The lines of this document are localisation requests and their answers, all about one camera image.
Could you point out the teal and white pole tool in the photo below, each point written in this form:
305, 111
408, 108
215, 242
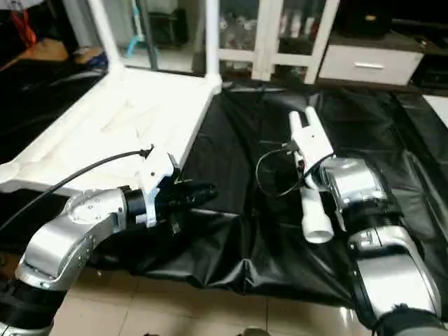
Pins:
134, 28

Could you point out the white drawer unit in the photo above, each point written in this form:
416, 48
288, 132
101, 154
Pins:
371, 64

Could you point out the dark metal stand pole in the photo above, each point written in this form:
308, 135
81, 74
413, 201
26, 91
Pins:
148, 35

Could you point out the white glass-door cabinet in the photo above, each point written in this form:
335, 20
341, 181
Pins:
280, 38

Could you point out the black mat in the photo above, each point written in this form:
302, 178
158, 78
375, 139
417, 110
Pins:
266, 231

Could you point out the white plastic table leg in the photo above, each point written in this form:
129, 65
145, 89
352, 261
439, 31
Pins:
105, 35
213, 38
316, 217

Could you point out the white plastic table top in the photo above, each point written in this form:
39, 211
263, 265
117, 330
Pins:
126, 119

